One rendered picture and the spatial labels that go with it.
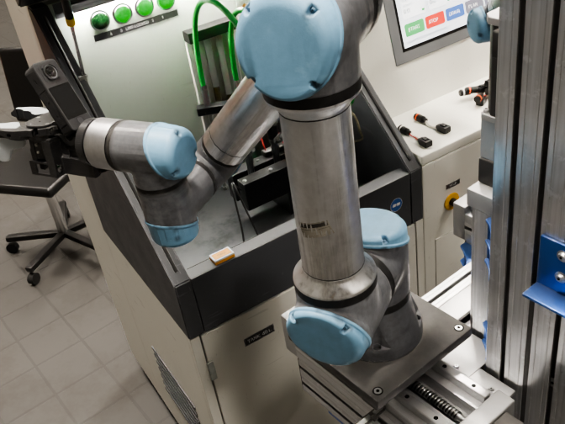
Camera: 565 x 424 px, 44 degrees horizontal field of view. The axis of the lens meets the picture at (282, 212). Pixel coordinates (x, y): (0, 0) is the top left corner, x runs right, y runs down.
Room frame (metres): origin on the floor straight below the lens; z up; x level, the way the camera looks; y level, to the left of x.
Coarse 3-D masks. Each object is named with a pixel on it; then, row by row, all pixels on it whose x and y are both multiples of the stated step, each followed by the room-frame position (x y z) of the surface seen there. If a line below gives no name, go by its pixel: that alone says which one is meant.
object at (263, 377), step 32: (416, 288) 1.49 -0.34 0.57; (256, 320) 1.26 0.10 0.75; (224, 352) 1.22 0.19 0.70; (256, 352) 1.25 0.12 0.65; (288, 352) 1.29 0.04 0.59; (224, 384) 1.21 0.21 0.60; (256, 384) 1.24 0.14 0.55; (288, 384) 1.28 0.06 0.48; (224, 416) 1.20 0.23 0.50; (256, 416) 1.23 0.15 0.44; (288, 416) 1.28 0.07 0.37; (320, 416) 1.32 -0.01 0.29
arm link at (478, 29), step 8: (496, 0) 1.33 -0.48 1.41; (480, 8) 1.39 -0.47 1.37; (488, 8) 1.36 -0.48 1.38; (472, 16) 1.40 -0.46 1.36; (480, 16) 1.37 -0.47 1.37; (472, 24) 1.40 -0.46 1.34; (480, 24) 1.36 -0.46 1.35; (488, 24) 1.36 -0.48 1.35; (472, 32) 1.40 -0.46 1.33; (480, 32) 1.36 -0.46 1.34; (488, 32) 1.36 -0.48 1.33; (480, 40) 1.37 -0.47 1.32; (488, 40) 1.37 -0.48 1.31
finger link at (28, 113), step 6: (18, 108) 1.07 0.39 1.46; (24, 108) 1.06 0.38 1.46; (30, 108) 1.06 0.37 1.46; (36, 108) 1.06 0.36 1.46; (42, 108) 1.06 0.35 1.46; (12, 114) 1.08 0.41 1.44; (18, 114) 1.06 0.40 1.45; (24, 114) 1.05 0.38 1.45; (30, 114) 1.04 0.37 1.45; (36, 114) 1.02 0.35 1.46
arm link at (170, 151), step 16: (112, 128) 0.90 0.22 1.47; (128, 128) 0.89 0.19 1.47; (144, 128) 0.88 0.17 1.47; (160, 128) 0.87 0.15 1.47; (176, 128) 0.87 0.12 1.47; (112, 144) 0.88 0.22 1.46; (128, 144) 0.87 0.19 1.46; (144, 144) 0.85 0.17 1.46; (160, 144) 0.85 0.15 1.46; (176, 144) 0.85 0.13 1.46; (192, 144) 0.88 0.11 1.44; (112, 160) 0.88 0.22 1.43; (128, 160) 0.86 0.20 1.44; (144, 160) 0.85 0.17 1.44; (160, 160) 0.84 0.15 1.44; (176, 160) 0.84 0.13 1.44; (192, 160) 0.87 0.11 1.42; (144, 176) 0.85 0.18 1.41; (160, 176) 0.85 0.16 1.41; (176, 176) 0.84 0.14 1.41
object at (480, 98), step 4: (484, 84) 1.76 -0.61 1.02; (468, 88) 1.76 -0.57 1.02; (472, 88) 1.76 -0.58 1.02; (476, 88) 1.76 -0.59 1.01; (480, 88) 1.76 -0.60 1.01; (484, 88) 1.76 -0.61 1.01; (460, 92) 1.76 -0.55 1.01; (464, 92) 1.76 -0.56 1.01; (468, 92) 1.76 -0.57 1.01; (472, 92) 1.76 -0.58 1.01; (476, 92) 1.76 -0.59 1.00; (480, 92) 1.76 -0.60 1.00; (484, 92) 1.76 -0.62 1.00; (460, 96) 1.76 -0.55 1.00; (476, 96) 1.71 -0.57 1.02; (480, 96) 1.71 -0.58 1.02; (484, 96) 1.74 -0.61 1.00; (476, 100) 1.70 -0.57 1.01; (480, 100) 1.70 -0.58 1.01; (484, 100) 1.72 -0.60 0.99; (476, 104) 1.72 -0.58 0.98; (480, 104) 1.72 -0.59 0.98
